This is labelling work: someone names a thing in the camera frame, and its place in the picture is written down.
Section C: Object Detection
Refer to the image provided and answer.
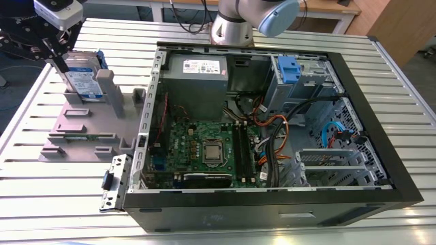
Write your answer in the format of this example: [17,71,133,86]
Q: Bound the blue plastic drive latch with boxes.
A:
[277,55,301,84]

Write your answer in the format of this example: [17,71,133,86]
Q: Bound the hard disk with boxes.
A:
[56,50,109,101]

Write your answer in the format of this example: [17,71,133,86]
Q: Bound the grey parts rack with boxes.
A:
[40,70,146,163]

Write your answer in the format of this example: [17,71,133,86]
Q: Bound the black open PC case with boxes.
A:
[121,40,425,233]

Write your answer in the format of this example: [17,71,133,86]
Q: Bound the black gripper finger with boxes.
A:
[56,21,85,56]
[0,31,69,75]

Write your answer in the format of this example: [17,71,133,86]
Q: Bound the green motherboard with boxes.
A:
[145,121,269,189]

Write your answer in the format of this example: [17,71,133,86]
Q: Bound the black graphics card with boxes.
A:
[173,172,234,189]

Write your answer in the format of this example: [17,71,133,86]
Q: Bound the metal drive cage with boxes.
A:
[264,55,345,120]

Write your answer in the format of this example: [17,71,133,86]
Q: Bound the power wire with black plug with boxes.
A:
[334,130,370,146]

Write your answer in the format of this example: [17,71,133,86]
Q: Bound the orange yellow wire bundle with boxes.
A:
[254,114,290,166]

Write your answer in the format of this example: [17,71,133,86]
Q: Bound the wooden cabinet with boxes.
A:
[345,0,436,68]

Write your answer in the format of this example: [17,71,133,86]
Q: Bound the wooden top desk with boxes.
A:
[149,0,362,35]

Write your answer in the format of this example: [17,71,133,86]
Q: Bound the green RAM stick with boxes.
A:
[64,134,102,141]

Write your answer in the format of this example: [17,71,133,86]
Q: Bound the black cable bundle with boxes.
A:
[265,95,345,187]

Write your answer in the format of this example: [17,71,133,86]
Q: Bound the metal disk bay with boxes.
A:
[294,148,389,187]

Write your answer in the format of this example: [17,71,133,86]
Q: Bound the CPU socket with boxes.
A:
[200,138,228,168]

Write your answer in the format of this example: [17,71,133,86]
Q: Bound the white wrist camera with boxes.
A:
[33,0,84,31]

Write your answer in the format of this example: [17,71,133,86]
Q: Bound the metal expansion slot bracket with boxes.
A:
[98,154,133,213]

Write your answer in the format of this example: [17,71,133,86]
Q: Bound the black RAM slot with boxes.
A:
[232,121,246,183]
[241,121,257,183]

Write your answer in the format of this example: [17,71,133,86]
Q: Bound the thin red wire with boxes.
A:
[153,92,170,148]

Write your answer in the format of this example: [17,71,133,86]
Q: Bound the grey power supply unit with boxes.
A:
[160,54,229,123]

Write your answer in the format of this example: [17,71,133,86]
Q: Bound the blue data wire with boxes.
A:
[321,121,345,149]

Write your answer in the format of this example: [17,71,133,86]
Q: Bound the silver CPU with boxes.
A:
[202,145,224,160]

